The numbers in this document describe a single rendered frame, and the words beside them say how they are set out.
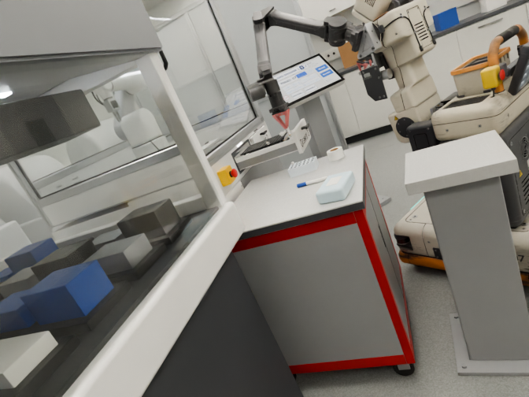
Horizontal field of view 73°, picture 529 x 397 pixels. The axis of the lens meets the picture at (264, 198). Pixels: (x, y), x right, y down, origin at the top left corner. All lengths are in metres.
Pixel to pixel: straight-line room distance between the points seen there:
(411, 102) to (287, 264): 0.97
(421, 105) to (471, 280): 0.86
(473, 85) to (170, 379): 1.47
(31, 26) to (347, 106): 4.22
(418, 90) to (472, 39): 2.83
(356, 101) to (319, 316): 3.63
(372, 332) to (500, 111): 0.90
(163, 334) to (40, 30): 0.57
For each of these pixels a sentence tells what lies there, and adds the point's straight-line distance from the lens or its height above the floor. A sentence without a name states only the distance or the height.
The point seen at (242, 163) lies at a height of 0.86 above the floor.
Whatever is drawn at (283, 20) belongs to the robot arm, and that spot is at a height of 1.39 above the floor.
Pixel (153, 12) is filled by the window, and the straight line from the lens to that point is 1.72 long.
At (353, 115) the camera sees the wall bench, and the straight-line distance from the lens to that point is 4.74.
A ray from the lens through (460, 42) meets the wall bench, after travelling 4.63.
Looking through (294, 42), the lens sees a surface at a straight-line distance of 3.44.
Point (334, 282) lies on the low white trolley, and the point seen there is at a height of 0.49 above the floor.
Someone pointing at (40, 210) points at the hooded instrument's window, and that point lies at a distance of 0.63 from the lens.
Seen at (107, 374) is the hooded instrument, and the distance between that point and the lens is 0.65.
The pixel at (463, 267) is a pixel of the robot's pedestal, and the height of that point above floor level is 0.42.
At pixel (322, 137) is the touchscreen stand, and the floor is 0.63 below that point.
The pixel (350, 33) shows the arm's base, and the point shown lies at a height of 1.22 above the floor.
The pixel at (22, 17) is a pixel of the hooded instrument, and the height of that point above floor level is 1.43.
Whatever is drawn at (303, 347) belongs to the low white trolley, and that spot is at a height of 0.22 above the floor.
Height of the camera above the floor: 1.19
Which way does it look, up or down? 17 degrees down
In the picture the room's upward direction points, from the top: 24 degrees counter-clockwise
